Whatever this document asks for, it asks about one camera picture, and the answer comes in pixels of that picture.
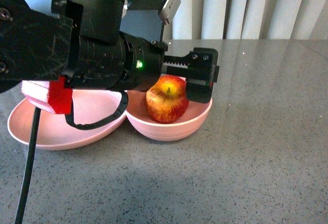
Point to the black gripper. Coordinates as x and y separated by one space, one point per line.
145 62

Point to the red yellow apple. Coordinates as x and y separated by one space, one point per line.
166 101

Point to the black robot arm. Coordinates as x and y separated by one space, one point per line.
52 47

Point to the pink plastic bowl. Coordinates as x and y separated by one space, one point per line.
141 120

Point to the pink plastic plate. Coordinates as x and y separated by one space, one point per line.
54 133

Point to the white pleated curtain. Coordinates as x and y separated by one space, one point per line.
249 19

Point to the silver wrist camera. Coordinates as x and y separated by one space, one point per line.
146 19

